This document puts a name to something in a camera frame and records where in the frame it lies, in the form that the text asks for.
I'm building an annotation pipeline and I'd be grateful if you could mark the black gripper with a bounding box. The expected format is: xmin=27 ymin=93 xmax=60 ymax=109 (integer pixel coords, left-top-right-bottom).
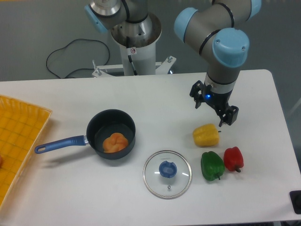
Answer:
xmin=190 ymin=81 xmax=239 ymax=127

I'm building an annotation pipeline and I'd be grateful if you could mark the glass pot lid blue knob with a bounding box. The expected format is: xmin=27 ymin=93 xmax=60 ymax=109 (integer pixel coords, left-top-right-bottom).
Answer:
xmin=143 ymin=150 xmax=192 ymax=200

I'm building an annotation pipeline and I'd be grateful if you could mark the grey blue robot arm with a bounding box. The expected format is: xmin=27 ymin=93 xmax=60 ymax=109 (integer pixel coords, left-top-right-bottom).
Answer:
xmin=85 ymin=0 xmax=261 ymax=125

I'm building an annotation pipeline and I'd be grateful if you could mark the yellow bell pepper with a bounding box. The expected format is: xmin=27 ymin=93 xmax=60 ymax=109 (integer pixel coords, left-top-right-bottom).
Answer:
xmin=192 ymin=123 xmax=220 ymax=147

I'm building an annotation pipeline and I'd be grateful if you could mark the red bell pepper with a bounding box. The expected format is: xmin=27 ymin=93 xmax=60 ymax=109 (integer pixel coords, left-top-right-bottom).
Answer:
xmin=223 ymin=146 xmax=244 ymax=173

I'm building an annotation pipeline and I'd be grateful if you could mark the green bell pepper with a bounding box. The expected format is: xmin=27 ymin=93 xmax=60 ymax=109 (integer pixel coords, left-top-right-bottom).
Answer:
xmin=200 ymin=151 xmax=225 ymax=181

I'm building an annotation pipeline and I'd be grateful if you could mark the orange bread roll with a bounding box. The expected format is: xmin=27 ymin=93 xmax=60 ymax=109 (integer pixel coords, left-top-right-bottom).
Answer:
xmin=103 ymin=133 xmax=129 ymax=153

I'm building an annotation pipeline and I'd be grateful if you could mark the black device at table corner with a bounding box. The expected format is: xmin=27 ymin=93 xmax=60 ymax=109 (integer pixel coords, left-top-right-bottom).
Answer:
xmin=289 ymin=190 xmax=301 ymax=214

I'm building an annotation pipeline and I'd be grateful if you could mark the yellow woven basket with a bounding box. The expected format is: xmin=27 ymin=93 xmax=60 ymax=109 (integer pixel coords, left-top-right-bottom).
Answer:
xmin=0 ymin=95 xmax=52 ymax=207

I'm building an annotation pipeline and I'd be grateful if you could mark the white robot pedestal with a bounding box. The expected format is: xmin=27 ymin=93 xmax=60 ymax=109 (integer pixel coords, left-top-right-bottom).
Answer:
xmin=92 ymin=13 xmax=176 ymax=78

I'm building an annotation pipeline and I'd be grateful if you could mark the dark saucepan blue handle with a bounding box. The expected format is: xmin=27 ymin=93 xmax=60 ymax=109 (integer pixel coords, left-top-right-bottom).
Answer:
xmin=34 ymin=109 xmax=135 ymax=160

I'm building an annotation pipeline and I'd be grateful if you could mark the black floor cable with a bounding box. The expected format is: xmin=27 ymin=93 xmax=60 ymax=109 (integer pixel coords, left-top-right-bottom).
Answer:
xmin=45 ymin=38 xmax=111 ymax=79

